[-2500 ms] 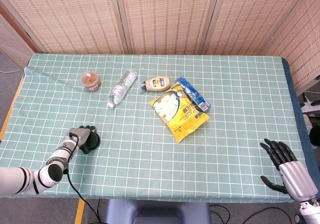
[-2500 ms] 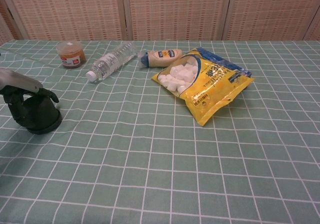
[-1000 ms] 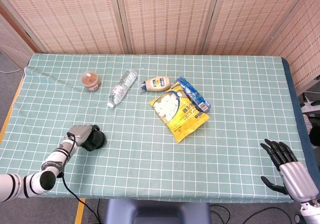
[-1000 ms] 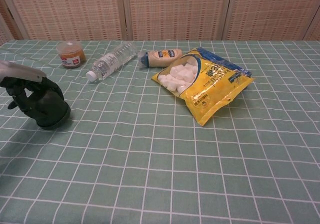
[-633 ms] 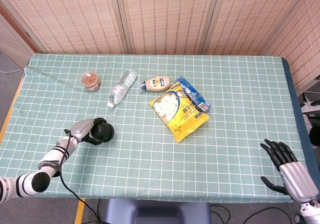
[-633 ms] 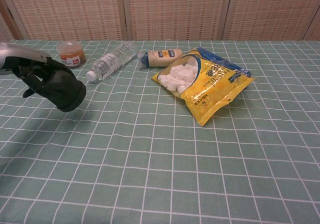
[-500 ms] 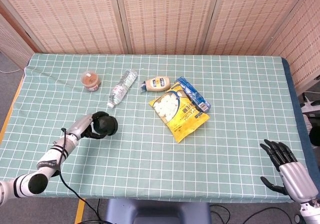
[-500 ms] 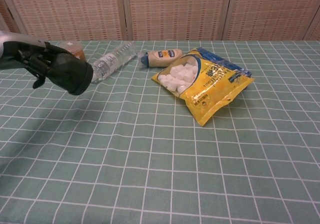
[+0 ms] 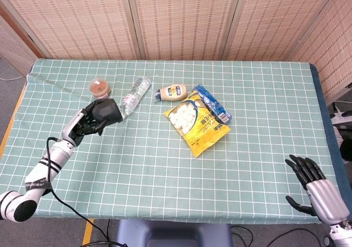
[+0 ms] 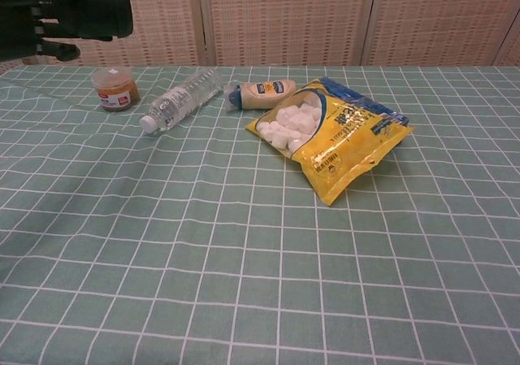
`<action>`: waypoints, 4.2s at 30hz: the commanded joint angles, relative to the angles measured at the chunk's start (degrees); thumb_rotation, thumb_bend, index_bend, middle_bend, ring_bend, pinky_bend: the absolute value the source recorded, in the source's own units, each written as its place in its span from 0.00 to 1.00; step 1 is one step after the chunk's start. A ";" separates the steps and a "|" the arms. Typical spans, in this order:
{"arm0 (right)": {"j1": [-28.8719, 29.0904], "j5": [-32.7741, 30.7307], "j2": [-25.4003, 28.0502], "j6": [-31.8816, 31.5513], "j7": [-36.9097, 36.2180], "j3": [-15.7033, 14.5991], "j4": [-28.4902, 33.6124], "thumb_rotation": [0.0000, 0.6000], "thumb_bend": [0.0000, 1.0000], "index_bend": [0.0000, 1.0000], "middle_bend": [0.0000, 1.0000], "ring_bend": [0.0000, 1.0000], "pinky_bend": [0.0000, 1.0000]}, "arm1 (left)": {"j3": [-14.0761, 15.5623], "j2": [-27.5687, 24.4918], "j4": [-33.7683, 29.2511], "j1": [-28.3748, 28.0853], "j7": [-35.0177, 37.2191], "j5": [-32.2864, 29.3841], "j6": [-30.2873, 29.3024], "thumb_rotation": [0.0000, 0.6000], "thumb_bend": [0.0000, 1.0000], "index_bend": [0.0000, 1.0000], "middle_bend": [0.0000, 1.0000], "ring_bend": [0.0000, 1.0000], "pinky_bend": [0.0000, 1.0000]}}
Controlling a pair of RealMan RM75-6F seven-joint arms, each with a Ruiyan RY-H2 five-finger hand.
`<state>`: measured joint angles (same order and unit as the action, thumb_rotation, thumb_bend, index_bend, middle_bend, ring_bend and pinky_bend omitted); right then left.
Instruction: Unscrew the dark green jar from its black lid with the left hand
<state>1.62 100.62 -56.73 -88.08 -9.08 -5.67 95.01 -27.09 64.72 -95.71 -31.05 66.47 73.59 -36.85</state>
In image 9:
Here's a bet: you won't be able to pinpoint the mayonnaise squeeze bottle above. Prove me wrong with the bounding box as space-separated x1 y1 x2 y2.
153 84 188 103

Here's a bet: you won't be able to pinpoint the clear plastic water bottle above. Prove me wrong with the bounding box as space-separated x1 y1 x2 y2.
117 76 152 120

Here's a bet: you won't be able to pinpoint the small brown pudding cup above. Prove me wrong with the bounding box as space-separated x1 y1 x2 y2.
88 78 112 100

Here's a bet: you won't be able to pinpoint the green checked tablecloth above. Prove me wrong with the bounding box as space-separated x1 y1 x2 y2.
0 58 344 226

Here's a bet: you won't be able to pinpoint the woven folding screen panel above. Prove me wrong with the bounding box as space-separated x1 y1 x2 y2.
288 0 352 105
0 0 138 61
125 0 244 61
0 15 38 76
222 0 343 62

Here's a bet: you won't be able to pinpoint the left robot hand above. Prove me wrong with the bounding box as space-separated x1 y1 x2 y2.
60 100 109 146

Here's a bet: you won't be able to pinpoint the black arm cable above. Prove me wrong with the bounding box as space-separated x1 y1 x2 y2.
45 136 127 247

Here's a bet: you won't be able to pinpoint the yellow marshmallow bag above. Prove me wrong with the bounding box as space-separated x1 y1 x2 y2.
163 90 231 158

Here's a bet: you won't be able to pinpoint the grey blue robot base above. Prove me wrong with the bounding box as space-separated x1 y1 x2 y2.
114 218 233 247

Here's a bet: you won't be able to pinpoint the white equipment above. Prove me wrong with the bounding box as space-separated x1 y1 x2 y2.
328 101 352 127

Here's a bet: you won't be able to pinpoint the black floor cables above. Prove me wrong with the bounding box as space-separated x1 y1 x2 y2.
229 224 331 247

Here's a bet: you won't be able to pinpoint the blue snack packet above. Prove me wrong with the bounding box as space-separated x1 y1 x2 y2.
191 84 233 125

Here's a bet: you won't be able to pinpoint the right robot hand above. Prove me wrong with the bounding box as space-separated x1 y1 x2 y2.
284 155 348 225

